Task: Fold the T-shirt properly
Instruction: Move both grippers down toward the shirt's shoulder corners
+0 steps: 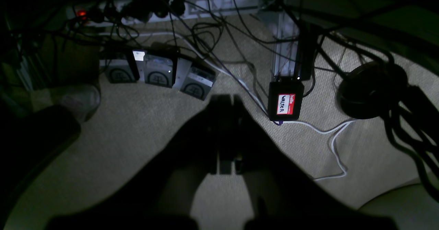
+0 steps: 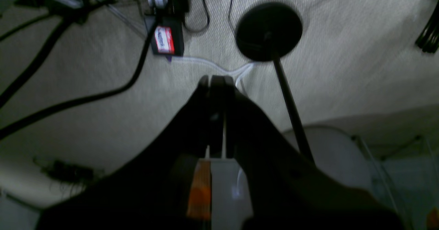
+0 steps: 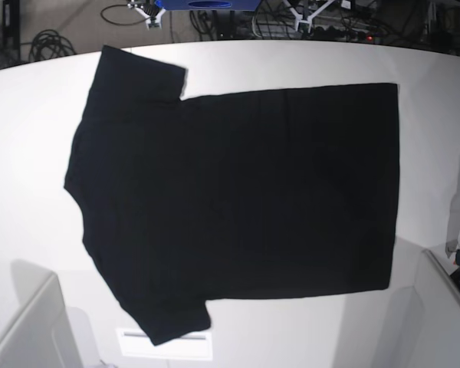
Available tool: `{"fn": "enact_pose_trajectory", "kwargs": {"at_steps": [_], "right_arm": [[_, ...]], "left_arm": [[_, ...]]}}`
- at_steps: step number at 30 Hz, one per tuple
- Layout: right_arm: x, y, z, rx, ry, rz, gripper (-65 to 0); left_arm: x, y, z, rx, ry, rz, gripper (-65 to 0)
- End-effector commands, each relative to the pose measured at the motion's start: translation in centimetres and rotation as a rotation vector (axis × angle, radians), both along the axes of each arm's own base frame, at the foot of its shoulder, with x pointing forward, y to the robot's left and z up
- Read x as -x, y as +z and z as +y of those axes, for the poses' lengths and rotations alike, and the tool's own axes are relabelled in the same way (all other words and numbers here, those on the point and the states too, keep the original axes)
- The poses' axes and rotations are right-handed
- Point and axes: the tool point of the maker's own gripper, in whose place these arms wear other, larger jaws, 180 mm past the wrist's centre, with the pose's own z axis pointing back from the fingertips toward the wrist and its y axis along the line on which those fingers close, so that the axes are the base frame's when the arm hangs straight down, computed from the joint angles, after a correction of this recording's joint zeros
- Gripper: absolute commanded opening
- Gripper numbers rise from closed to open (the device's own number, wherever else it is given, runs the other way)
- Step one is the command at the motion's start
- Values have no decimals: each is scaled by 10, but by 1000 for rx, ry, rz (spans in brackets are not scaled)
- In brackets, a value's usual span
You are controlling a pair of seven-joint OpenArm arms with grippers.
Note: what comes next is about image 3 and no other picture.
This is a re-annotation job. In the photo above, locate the black T-shirt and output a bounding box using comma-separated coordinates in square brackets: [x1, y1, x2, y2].
[64, 46, 399, 345]

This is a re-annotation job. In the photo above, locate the black power strip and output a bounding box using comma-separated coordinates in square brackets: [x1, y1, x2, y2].
[307, 26, 375, 42]

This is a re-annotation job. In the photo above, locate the blue box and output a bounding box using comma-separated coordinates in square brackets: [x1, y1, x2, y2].
[156, 0, 261, 11]

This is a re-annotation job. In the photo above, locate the white left partition panel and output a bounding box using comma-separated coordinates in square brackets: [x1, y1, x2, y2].
[0, 272, 83, 368]

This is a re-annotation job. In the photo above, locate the white partition panel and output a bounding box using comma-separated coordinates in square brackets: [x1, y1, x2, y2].
[0, 272, 83, 368]
[389, 251, 460, 367]

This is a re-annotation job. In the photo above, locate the white right partition panel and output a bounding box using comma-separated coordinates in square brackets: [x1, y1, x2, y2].
[389, 251, 460, 367]

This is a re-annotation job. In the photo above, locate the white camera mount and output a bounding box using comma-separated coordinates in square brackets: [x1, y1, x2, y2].
[281, 0, 336, 33]
[126, 0, 166, 30]

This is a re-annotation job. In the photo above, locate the coiled black cable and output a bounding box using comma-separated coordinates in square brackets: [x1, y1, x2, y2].
[28, 30, 76, 64]

